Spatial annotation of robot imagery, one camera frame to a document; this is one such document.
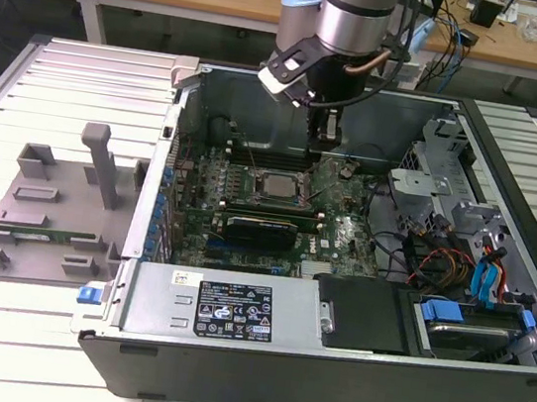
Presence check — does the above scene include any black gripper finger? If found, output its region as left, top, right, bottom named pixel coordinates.
left=303, top=108, right=345, bottom=157

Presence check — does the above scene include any metal socket cover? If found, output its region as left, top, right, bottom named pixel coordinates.
left=297, top=155, right=334, bottom=209

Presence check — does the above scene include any silver CPU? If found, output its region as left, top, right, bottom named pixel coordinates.
left=259, top=169, right=302, bottom=201

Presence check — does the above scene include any square CPU socket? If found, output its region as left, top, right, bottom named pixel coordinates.
left=247, top=165, right=309, bottom=209

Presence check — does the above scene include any black RAM slot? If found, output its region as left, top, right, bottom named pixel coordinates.
left=224, top=150, right=319, bottom=170
left=225, top=146, right=319, bottom=165
left=223, top=154, right=318, bottom=175
left=225, top=141, right=320, bottom=161

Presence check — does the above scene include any round coin cell battery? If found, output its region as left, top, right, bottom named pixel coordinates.
left=338, top=160, right=359, bottom=182

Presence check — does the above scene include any thin metal locking lever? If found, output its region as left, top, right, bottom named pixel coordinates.
left=238, top=132, right=264, bottom=174

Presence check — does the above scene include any green motherboard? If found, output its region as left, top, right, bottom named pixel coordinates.
left=159, top=132, right=407, bottom=297

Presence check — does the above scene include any black round speaker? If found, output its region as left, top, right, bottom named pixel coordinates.
left=204, top=113, right=234, bottom=148

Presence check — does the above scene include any metal disk bay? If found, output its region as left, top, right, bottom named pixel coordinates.
left=376, top=98, right=531, bottom=256

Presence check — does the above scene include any black graphics card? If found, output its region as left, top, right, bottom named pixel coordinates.
left=218, top=210, right=300, bottom=255

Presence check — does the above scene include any tall black box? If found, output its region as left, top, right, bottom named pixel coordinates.
left=425, top=0, right=449, bottom=23

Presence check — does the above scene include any small silver heatsink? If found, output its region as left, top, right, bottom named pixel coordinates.
left=300, top=258, right=337, bottom=280

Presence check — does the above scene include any small black adapter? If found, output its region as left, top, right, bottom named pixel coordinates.
left=456, top=27, right=482, bottom=48

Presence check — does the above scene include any small black box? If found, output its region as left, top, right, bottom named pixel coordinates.
left=468, top=0, right=504, bottom=31

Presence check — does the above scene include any grey power supply unit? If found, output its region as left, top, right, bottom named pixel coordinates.
left=109, top=253, right=338, bottom=368

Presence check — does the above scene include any black PC case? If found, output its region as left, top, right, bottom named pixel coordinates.
left=62, top=46, right=537, bottom=402

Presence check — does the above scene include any hard disk in blue carrier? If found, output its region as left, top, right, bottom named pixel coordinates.
left=406, top=290, right=537, bottom=374

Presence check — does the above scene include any green RAM stick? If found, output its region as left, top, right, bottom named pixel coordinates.
left=0, top=221, right=99, bottom=246

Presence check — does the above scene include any grey parts rack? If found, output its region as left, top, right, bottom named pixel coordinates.
left=0, top=108, right=161, bottom=299

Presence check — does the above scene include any blue case latch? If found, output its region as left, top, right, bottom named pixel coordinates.
left=75, top=284, right=102, bottom=308

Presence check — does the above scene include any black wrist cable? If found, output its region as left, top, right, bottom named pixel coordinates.
left=306, top=0, right=423, bottom=120

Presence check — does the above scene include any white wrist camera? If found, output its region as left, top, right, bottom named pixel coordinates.
left=254, top=43, right=317, bottom=112

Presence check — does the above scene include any multicolour power wire bundle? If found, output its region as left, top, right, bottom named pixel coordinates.
left=398, top=225, right=483, bottom=297

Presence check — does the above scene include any blue SATA wire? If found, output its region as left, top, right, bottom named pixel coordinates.
left=468, top=243, right=508, bottom=308

